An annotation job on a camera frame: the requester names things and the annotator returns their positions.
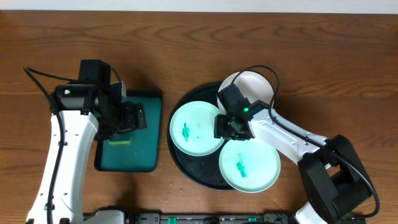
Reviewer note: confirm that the green wet sponge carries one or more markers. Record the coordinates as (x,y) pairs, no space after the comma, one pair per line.
(121,139)

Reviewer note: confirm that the round black tray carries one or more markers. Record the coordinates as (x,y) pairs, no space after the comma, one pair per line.
(203,170)

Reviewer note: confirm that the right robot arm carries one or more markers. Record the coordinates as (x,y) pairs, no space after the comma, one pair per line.
(336,183)

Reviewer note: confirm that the black rectangular sponge tray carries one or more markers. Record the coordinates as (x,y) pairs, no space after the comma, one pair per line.
(141,154)

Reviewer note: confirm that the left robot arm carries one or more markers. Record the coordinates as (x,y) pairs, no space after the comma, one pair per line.
(89,108)

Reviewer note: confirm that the mint plate front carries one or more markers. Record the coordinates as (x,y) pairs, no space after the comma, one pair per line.
(249,166)

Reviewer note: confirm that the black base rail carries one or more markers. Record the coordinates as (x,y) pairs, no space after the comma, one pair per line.
(217,218)

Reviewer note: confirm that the mint plate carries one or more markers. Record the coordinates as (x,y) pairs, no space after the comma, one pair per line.
(249,166)
(192,128)

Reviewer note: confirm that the white plate with green stain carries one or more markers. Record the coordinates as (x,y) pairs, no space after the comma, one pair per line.
(254,86)

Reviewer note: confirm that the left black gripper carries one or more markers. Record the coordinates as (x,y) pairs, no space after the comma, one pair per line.
(134,116)

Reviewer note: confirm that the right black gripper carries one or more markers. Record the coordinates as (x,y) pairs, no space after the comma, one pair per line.
(232,128)

